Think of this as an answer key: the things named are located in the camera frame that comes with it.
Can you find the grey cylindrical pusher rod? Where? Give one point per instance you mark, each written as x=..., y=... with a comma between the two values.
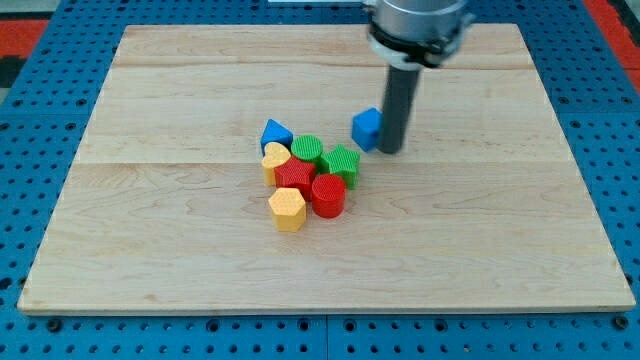
x=397, y=105

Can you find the blue cube block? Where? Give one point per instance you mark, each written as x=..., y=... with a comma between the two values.
x=365, y=129

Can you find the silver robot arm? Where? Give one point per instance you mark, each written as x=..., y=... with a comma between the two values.
x=410, y=35

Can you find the blue triangle block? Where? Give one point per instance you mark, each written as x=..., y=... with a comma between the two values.
x=275, y=132

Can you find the green star block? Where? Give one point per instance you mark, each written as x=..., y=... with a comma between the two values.
x=342, y=162

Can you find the green cylinder block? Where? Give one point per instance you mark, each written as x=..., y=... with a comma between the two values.
x=307, y=148

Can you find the red cylinder block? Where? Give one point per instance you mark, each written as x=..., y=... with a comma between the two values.
x=328, y=195

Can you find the red star block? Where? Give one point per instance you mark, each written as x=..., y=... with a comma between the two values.
x=298, y=174

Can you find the yellow heart block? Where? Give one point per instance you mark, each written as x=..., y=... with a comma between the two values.
x=275, y=155

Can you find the yellow hexagon block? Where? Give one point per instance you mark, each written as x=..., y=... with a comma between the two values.
x=288, y=209

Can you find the wooden board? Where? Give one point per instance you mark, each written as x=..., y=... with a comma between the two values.
x=165, y=212

